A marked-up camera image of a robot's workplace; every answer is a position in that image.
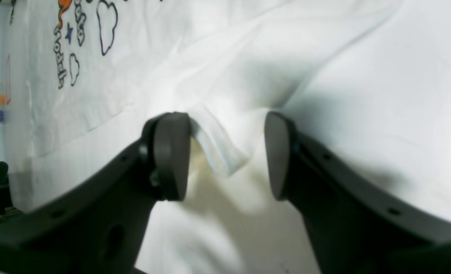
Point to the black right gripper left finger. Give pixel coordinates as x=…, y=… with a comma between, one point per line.
x=99, y=226

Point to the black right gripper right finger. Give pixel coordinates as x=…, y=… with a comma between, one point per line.
x=354, y=227

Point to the white printed T-shirt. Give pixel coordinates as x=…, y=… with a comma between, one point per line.
x=370, y=79

